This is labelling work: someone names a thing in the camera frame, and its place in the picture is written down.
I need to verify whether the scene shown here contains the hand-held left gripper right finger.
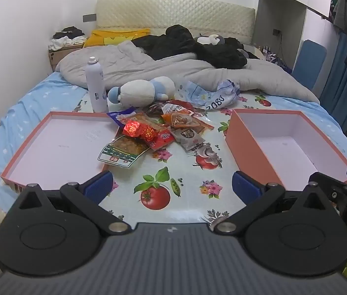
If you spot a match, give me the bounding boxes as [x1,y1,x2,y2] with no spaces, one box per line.
[213,171,331,236]

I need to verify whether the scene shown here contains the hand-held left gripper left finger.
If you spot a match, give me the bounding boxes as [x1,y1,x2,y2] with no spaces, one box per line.
[16,170,132,235]

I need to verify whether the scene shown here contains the deep pink cardboard box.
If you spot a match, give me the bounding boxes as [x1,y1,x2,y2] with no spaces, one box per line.
[225,108,347,191]

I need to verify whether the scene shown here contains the pile of snack packets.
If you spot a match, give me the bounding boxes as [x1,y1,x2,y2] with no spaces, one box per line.
[97,99,215,168]

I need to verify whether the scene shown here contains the orange clear snack packet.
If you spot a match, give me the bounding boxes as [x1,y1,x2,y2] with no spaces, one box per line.
[161,112,215,133]

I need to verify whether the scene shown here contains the shallow pink box lid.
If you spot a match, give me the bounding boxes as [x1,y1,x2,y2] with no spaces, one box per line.
[0,111,121,192]

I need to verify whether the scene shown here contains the floral printed plastic mat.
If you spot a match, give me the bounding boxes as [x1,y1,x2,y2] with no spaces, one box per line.
[72,90,287,231]

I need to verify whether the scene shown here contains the blue curtain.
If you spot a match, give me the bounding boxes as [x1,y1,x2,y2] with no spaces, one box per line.
[319,32,347,130]

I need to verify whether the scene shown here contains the crumpled blue white plastic bag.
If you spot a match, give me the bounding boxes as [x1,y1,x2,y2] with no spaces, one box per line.
[183,79,241,111]

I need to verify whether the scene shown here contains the white spray can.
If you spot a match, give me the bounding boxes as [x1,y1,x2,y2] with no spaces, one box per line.
[85,57,109,114]

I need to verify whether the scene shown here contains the white blue plush toy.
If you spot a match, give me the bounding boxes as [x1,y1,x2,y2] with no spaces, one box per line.
[107,76,177,109]

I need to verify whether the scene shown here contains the light blue bedsheet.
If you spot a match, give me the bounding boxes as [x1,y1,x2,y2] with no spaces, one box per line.
[0,72,347,191]

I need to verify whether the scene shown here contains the blue chair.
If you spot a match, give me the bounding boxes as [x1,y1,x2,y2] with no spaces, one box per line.
[292,39,328,91]

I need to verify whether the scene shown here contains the grey quilt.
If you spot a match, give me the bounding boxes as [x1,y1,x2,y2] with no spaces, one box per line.
[56,41,321,103]

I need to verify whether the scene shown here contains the brown cardboard box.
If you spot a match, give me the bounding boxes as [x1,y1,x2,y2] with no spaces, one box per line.
[48,44,83,73]

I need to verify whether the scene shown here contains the cluttered bedside table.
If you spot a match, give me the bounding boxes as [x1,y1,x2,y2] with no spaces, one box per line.
[244,44,294,73]

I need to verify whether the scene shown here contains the yellow pillow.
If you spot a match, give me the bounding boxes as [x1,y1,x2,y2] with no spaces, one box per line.
[83,28,151,49]

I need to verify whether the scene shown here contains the black white clothes pile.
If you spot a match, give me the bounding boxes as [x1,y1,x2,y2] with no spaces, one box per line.
[49,26,88,51]

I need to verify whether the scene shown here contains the small white grey plush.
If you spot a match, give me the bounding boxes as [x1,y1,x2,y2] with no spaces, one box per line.
[196,34,225,46]

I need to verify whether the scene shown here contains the black clothing heap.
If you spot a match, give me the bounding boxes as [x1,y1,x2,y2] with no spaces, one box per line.
[130,24,260,70]

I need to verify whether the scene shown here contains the cream quilted headboard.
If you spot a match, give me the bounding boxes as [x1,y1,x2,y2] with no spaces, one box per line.
[95,0,256,48]

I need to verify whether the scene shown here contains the white wall cabinet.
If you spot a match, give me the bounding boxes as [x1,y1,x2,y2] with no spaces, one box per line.
[255,0,334,74]

